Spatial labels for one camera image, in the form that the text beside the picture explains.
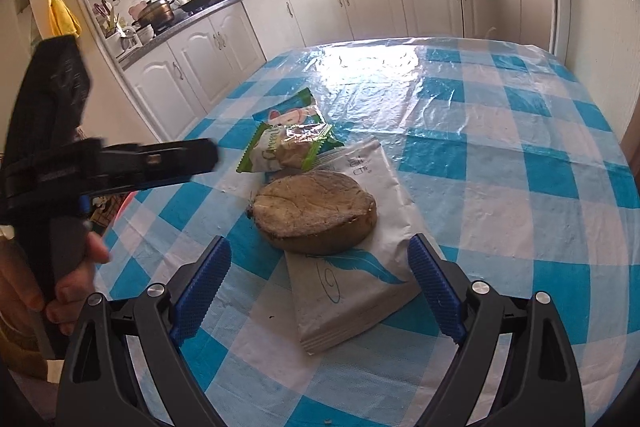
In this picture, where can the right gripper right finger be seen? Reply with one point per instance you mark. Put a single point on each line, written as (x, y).
(514, 365)

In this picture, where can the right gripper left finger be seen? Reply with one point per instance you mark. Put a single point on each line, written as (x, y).
(99, 386)

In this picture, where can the brown round bread slice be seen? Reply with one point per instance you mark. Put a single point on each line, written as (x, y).
(318, 213)

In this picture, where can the white kitchen cabinets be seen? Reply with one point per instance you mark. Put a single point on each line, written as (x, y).
(186, 74)

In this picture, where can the left hand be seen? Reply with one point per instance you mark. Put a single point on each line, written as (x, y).
(21, 296)

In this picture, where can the yellow hanging towel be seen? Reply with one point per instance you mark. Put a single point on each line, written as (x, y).
(61, 20)

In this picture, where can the brown cooking pot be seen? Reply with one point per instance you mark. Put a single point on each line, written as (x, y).
(158, 14)

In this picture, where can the black wok pan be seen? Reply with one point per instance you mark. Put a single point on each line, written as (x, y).
(196, 5)

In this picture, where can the grey wet wipes pack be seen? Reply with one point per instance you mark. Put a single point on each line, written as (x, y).
(337, 297)

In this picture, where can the green snack wrapper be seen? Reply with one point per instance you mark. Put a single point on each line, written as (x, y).
(289, 135)

